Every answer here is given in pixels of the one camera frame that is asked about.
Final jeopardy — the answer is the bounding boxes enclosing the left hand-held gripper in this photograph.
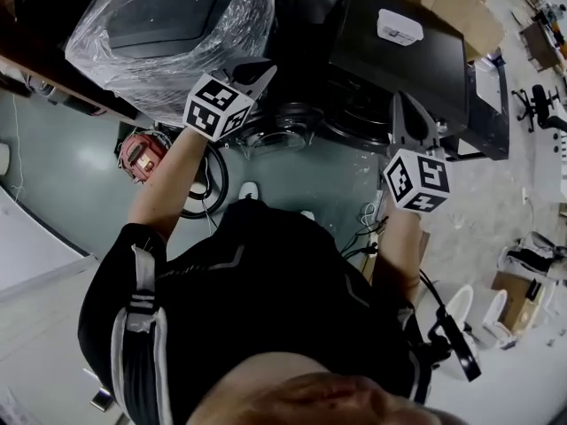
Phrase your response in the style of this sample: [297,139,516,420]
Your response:
[183,58,279,143]

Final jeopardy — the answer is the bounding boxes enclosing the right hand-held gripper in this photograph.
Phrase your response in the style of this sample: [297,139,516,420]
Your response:
[383,89,453,214]

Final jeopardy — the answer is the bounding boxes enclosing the person's right forearm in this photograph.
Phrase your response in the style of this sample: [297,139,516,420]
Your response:
[374,197,424,309]

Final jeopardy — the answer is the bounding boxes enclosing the person's left forearm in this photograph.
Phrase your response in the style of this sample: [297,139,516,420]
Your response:
[127,126,209,243]

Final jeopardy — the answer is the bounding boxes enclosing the black washing machine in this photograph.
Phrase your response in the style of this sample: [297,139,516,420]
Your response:
[274,0,470,151]

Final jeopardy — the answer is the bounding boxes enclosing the wooden slat platform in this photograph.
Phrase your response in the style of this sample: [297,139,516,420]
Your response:
[361,231,431,283]

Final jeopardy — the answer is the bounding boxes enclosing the red round device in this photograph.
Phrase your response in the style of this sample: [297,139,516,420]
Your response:
[119,132,168,182]

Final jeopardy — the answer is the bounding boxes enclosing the person's left white shoe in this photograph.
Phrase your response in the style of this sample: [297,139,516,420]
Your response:
[237,181,261,202]

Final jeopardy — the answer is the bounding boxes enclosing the plastic-wrapped black appliance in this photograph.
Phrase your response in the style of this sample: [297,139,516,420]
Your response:
[64,0,276,120]

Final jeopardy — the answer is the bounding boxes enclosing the black side table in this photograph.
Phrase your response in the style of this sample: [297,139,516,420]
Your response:
[442,52,511,162]

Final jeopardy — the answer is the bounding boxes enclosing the white desk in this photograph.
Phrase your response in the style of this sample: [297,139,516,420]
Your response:
[532,125,567,204]

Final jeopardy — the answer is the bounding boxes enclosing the black office chair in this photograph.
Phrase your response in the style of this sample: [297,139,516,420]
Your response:
[510,83,567,134]

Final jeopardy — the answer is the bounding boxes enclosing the white lidded plastic box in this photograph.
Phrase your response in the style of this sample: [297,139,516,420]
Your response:
[376,8,425,49]

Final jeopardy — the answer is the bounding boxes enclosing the open brown cardboard box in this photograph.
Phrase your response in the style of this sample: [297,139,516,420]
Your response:
[489,269,555,336]

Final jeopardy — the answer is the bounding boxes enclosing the large brown cardboard box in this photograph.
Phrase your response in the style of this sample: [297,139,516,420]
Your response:
[419,0,507,62]

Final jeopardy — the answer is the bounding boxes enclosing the grey electronics box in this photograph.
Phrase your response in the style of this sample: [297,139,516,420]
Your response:
[424,311,484,383]

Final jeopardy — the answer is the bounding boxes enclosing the person's black shirt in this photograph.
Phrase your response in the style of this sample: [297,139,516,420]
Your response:
[77,199,434,425]

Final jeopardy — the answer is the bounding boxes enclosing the person's chin and neck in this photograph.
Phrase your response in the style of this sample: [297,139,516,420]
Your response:
[188,350,462,425]

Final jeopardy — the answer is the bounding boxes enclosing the black coiled hose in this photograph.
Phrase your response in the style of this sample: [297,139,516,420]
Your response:
[180,142,230,220]

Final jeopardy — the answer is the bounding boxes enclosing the black floor cable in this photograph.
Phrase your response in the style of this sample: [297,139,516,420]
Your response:
[338,218,390,261]

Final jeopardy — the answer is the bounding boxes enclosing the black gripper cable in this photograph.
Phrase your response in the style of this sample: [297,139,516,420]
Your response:
[417,267,449,323]

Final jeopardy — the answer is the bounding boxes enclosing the curved wooden frame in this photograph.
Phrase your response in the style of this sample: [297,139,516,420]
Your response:
[0,50,139,123]

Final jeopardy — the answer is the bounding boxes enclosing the grey shoulder strap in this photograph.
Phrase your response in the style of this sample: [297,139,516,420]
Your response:
[109,243,175,425]

